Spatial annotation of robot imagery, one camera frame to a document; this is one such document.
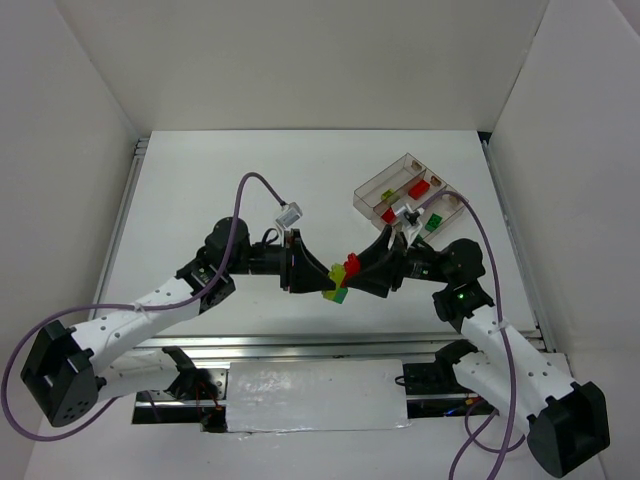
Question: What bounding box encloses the red two-by-two lego brick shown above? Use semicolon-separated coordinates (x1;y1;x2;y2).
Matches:
343;253;361;279

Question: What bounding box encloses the lime two-by-four lego brick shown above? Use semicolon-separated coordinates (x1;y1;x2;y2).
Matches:
322;264;348;304

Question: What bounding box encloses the red curved lego piece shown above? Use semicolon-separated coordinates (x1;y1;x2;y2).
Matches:
381;208;396;224

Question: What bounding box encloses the lime curved lego piece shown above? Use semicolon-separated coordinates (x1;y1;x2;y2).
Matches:
380;189;394;201

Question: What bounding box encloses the red two-by-four lego brick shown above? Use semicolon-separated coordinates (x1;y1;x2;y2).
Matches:
407;179;431;200

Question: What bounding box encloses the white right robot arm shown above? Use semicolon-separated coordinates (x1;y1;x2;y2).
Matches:
286;227;610;478

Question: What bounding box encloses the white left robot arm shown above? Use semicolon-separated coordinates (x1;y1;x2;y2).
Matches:
21;217;335;427

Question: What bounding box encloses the green lego brick in tray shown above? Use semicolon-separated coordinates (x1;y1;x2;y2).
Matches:
425;213;443;232

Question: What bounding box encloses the clear plastic sorting tray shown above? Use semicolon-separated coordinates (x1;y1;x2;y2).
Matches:
353;153;466;243

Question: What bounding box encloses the white foil cover plate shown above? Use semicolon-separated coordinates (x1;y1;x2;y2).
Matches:
226;359;409;433

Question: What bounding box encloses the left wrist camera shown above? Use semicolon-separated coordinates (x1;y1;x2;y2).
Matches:
274;202;303;232

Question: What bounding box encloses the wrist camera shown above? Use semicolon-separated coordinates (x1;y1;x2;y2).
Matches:
392;203;425;246
274;202;303;232

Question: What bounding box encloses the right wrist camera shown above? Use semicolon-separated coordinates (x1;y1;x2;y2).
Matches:
392;203;425;246

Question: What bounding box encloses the aluminium table frame rail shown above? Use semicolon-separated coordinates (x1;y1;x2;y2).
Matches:
99;131;548;362

